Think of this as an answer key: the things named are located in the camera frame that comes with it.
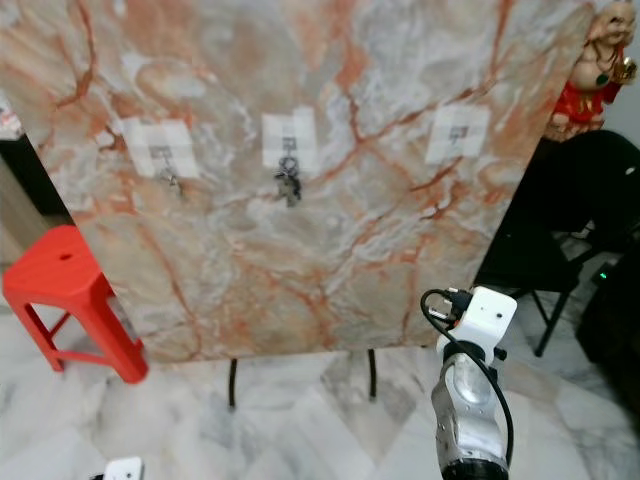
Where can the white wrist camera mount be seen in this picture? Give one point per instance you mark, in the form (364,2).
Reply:
(485,318)
(124,469)

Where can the red gold buddha figurine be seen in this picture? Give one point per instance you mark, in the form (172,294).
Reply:
(588,95)

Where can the black metal board leg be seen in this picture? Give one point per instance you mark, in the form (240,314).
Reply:
(233,385)
(372,375)

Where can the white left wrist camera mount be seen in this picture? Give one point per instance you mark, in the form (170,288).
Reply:
(124,469)

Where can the red plastic stool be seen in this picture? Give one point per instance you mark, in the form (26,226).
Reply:
(65,285)

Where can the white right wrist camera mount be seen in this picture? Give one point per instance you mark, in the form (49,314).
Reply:
(485,318)

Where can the marble pattern upright board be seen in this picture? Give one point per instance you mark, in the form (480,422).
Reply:
(280,260)

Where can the light wooden cabinet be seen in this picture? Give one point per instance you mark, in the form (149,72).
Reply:
(12,215)

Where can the black side table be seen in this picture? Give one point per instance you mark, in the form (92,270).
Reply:
(25,170)

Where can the white pink tissue box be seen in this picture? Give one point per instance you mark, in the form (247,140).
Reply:
(8,122)

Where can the white adhesive wall hook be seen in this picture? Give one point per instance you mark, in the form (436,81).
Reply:
(458,133)
(145,145)
(300,135)

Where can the large dark key bunch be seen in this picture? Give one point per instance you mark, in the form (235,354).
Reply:
(289,186)

